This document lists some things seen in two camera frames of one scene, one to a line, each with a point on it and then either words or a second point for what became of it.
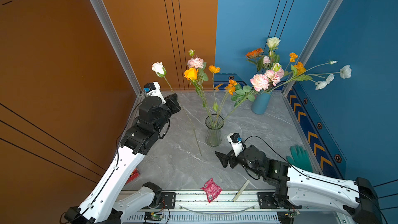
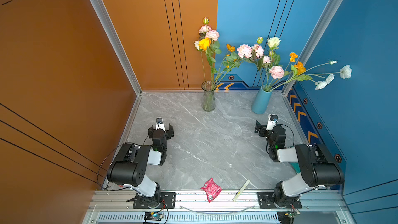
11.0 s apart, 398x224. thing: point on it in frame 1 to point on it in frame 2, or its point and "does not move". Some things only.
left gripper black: x=171 y=103 to x=169 y=133
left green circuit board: x=153 y=216 does not move
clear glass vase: x=214 y=123 to x=208 y=100
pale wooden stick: x=240 y=191 does not move
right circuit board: x=286 y=217 does not move
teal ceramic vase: x=260 y=105 does not move
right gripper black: x=231 y=158 to x=263 y=129
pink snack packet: x=212 y=189 does not move
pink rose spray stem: x=246 y=94 to x=253 y=53
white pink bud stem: x=160 y=69 to x=197 y=45
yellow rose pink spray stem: x=195 y=72 to x=208 y=45
